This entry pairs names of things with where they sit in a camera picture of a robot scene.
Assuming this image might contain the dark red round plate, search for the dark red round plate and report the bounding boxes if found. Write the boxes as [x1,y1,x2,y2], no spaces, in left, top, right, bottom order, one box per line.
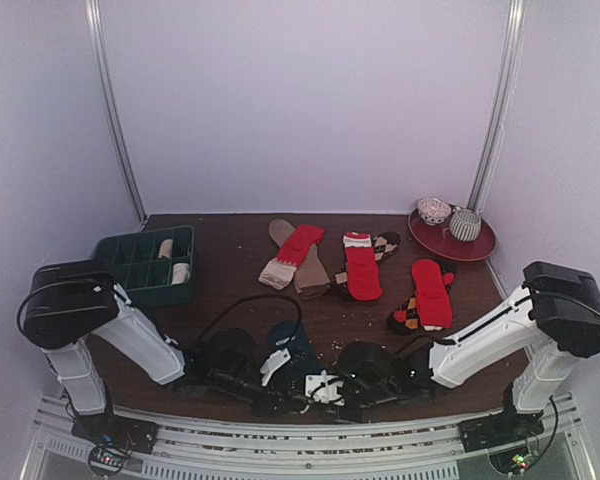
[408,205,498,262]

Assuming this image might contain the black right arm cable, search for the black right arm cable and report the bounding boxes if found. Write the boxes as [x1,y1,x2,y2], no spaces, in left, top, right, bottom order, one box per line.
[524,394,561,451]

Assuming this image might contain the aluminium front rail frame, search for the aluminium front rail frame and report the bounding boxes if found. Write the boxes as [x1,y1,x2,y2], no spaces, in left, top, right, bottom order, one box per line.
[19,389,596,480]

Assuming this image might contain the striped grey cup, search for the striped grey cup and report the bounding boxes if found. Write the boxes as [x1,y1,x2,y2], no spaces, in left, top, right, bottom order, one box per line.
[449,208,482,242]

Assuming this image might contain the red sock right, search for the red sock right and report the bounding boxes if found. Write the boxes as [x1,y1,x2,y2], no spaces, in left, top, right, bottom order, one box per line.
[411,259,455,331]

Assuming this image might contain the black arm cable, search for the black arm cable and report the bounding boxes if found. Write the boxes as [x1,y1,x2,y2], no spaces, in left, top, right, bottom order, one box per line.
[524,394,561,451]
[192,292,304,351]

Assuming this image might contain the red cream sock left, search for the red cream sock left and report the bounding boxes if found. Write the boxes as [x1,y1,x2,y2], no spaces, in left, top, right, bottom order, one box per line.
[258,225,324,290]

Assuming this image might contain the dark teal sock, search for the dark teal sock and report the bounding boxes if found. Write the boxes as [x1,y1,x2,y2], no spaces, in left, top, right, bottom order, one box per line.
[266,320,323,397]

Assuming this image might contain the orange brown argyle sock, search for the orange brown argyle sock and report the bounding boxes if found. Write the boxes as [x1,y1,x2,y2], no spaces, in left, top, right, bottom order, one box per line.
[387,293,440,335]

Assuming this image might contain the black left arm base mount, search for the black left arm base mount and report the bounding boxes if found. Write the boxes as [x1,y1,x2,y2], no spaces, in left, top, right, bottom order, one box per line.
[71,413,158,454]

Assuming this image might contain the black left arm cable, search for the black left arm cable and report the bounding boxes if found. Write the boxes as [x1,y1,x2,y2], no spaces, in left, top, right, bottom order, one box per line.
[192,292,304,351]

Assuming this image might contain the aluminium corner post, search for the aluminium corner post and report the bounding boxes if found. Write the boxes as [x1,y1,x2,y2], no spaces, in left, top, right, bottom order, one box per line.
[467,0,526,213]
[85,0,148,225]

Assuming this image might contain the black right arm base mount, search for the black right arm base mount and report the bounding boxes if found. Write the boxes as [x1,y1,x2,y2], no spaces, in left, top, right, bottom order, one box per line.
[458,411,544,453]

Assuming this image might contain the cream brown striped sock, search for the cream brown striped sock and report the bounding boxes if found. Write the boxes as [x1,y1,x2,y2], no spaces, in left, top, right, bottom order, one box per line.
[171,262,191,285]

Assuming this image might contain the right aluminium corner post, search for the right aluminium corner post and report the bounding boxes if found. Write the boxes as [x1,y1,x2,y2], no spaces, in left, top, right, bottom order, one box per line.
[467,0,526,213]

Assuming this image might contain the patterned small bowl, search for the patterned small bowl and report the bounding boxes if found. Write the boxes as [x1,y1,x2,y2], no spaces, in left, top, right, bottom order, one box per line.
[417,197,452,226]

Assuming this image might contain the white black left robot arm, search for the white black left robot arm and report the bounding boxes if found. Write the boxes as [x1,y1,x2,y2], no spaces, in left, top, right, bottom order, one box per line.
[16,260,310,444]

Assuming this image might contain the tan beige sock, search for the tan beige sock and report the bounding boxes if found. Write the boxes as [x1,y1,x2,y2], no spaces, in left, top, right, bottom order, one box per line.
[268,219,330,301]

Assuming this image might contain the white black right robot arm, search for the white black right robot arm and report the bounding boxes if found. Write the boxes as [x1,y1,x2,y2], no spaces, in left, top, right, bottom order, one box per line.
[304,261,600,442]

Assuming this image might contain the rolled beige sock in tray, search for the rolled beige sock in tray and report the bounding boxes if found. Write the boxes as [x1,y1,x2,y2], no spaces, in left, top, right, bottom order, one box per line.
[157,238,174,259]

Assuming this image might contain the red sock middle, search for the red sock middle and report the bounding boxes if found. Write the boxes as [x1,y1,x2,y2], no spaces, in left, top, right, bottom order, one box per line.
[343,232,383,302]

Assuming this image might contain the green compartment organizer tray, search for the green compartment organizer tray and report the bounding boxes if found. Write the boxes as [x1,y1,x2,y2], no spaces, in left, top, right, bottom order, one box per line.
[93,225,196,308]

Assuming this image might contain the left aluminium corner post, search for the left aluminium corner post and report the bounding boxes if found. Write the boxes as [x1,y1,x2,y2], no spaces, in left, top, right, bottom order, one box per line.
[85,0,148,225]

